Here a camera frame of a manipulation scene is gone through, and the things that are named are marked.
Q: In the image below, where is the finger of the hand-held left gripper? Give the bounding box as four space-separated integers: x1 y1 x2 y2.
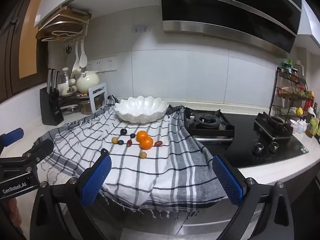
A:
21 138 55 167
0 127 24 147

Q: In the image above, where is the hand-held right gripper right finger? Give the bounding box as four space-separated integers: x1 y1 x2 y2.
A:
212 154 295 240

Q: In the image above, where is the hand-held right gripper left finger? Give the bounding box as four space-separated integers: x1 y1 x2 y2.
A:
29 149 112 240

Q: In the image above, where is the orange mandarin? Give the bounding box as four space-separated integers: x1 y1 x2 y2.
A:
136 130 149 142
139 137 154 150

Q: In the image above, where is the white scalloped bowl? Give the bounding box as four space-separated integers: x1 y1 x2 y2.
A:
114 96 169 124

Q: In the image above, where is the person's left hand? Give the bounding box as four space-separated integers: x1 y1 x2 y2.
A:
0 198 21 230

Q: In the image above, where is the black glass gas cooktop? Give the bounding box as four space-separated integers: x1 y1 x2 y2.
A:
184 106 309 169

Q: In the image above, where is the black knife block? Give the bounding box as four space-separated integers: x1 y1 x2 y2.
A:
40 87 64 126

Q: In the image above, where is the checked white grey cloth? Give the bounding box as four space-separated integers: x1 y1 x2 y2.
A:
37 95 227 219

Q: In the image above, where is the steel pot lid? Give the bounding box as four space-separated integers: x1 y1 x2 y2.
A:
61 104 80 113

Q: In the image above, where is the steel cooking pot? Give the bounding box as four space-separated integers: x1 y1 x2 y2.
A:
79 99 101 115

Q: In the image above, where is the white enamel lidded pot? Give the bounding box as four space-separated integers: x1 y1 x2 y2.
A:
59 67 76 97

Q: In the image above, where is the white pot stand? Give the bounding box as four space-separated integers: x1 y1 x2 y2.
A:
89 82 108 114

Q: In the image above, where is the cream ceramic pot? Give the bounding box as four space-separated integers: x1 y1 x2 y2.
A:
76 70 100 93

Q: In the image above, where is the brown wooden door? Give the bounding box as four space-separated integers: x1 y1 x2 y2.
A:
0 0 48 103

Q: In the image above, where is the pack of small white bottles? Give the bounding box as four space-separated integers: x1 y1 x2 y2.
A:
290 119 307 133

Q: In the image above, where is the white spatula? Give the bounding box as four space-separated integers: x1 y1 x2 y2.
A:
72 39 81 72

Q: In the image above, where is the white spoon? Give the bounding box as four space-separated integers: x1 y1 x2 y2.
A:
79 39 88 68

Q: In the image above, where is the yellow green bottle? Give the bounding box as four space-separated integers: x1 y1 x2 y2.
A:
309 117 320 137

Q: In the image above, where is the white jug bottle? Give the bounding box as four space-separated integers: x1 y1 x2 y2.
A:
294 59 305 77

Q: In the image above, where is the black steel range hood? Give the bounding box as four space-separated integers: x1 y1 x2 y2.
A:
159 0 303 54

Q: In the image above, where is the white corner upper cabinet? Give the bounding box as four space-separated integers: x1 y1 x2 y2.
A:
297 0 320 48

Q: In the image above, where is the black wire spice rack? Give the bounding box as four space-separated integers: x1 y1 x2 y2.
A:
269 66 316 117

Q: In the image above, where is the white wall socket strip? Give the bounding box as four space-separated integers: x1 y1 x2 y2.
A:
86 56 117 72

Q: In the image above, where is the white wall rack with boards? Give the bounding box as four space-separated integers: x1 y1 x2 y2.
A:
35 6 92 43

